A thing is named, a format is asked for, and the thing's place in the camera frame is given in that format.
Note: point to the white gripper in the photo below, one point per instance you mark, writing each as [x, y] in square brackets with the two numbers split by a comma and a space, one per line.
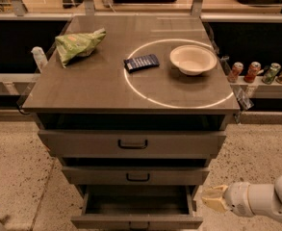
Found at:
[239, 198]

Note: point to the grey drawer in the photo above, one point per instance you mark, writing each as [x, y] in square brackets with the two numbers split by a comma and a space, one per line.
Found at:
[133, 144]
[138, 208]
[163, 176]

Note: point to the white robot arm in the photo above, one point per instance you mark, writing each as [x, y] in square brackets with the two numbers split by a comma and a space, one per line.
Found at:
[266, 199]

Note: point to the grey drawer cabinet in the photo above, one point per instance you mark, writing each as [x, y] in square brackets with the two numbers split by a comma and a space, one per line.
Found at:
[98, 93]

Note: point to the clear plastic side holder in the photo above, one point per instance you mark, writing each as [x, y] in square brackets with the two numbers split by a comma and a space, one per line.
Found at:
[239, 93]

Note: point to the orange soda can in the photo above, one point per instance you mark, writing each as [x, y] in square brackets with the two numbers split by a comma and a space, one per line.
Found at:
[252, 72]

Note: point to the red soda can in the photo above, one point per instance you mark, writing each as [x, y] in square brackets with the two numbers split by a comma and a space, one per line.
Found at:
[235, 71]

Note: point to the green soda can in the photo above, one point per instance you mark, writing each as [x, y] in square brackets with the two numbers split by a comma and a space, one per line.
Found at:
[271, 73]

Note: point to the white bowl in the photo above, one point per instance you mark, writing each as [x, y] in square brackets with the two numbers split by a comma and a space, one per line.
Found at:
[192, 59]

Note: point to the dark blue snack packet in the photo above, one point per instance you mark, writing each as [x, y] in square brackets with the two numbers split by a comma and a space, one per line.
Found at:
[141, 62]

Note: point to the green chip bag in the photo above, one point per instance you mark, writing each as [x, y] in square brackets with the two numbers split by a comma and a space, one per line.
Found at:
[71, 46]

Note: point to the white plastic bottle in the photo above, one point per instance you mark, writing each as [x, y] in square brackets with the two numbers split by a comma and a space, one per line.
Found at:
[39, 57]

